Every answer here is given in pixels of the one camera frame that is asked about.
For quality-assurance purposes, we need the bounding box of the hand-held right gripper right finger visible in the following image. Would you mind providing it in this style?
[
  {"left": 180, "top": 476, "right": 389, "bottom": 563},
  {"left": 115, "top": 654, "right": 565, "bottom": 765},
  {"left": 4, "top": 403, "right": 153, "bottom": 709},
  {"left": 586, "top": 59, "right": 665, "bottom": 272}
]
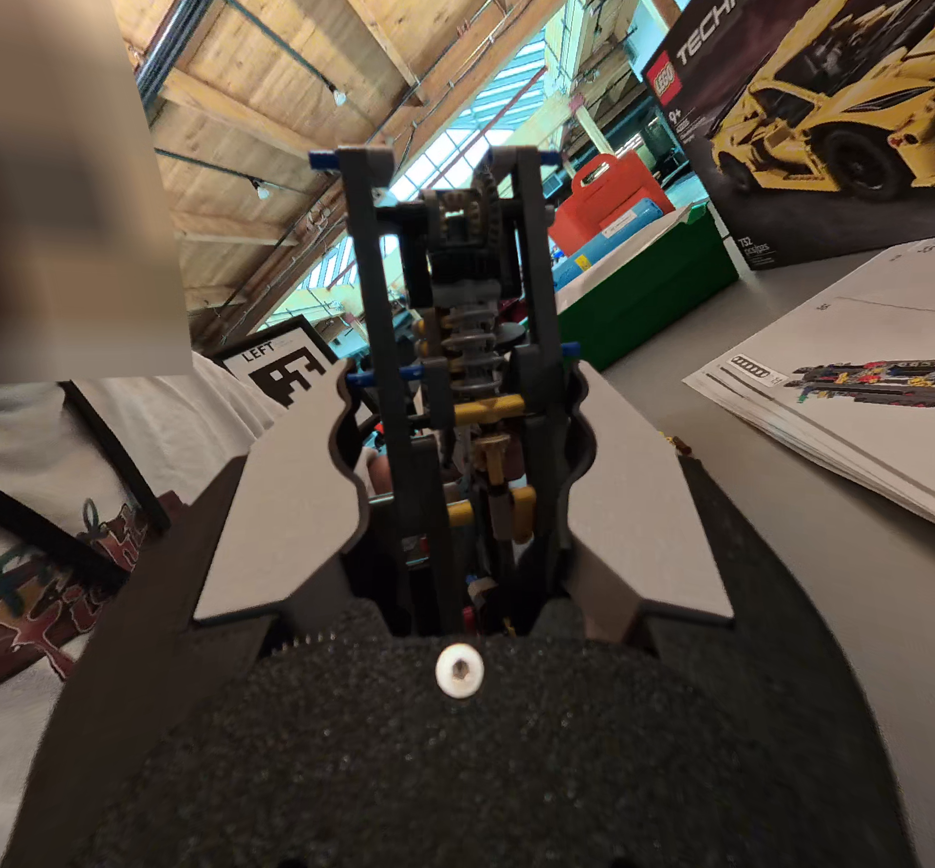
[{"left": 559, "top": 360, "right": 735, "bottom": 646}]

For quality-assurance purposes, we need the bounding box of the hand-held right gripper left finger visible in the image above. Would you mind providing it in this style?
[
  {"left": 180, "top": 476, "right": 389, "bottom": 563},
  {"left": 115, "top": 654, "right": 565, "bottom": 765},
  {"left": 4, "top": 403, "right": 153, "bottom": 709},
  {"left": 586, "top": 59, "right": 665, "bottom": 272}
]
[{"left": 191, "top": 358, "right": 374, "bottom": 634}]

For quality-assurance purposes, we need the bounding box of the multicoloured lego chassis assembly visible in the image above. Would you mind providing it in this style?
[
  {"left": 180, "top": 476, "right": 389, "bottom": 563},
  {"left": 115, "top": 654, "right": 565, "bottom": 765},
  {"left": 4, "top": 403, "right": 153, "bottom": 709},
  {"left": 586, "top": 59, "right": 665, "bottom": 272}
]
[{"left": 308, "top": 145, "right": 585, "bottom": 639}]

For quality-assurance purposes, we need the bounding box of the lego instruction booklet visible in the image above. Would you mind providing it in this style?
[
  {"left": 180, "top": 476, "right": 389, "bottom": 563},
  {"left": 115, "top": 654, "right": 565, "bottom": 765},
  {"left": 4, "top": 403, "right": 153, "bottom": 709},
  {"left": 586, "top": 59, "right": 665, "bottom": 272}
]
[{"left": 681, "top": 238, "right": 935, "bottom": 524}]

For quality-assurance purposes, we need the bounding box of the black lego set box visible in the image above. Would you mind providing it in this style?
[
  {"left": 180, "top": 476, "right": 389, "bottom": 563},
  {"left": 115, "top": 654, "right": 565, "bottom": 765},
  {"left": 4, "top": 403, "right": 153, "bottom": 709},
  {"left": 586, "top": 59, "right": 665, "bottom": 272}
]
[{"left": 641, "top": 0, "right": 935, "bottom": 271}]

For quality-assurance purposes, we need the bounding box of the green plastic object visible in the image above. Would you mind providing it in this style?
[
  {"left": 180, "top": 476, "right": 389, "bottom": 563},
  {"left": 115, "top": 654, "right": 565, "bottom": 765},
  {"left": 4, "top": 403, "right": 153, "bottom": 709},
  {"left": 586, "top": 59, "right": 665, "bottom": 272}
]
[{"left": 554, "top": 205, "right": 740, "bottom": 374}]

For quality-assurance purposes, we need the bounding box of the blue cylinder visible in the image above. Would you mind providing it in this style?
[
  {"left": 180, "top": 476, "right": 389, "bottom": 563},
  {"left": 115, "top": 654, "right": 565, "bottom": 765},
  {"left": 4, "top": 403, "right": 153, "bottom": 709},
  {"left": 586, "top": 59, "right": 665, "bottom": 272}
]
[{"left": 554, "top": 199, "right": 677, "bottom": 293}]

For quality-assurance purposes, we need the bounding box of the orange plastic case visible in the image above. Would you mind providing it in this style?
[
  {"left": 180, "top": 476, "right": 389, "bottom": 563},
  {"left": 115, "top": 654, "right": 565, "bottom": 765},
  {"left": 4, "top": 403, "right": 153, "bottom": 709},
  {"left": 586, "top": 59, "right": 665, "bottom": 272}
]
[{"left": 548, "top": 151, "right": 677, "bottom": 257}]

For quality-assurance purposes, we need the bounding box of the black strap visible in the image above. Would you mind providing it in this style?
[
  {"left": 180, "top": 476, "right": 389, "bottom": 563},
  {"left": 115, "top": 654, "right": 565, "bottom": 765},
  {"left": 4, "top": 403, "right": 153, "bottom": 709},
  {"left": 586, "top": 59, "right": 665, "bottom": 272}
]
[
  {"left": 58, "top": 380, "right": 173, "bottom": 534},
  {"left": 0, "top": 491, "right": 131, "bottom": 591}
]

